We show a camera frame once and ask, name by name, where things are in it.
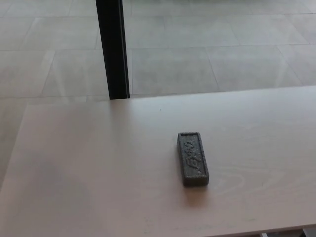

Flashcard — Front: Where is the dark grey speckled board eraser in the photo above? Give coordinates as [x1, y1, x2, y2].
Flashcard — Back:
[177, 132, 210, 188]

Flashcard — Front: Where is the black metal window frame post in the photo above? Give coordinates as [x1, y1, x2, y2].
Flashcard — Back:
[95, 0, 131, 100]

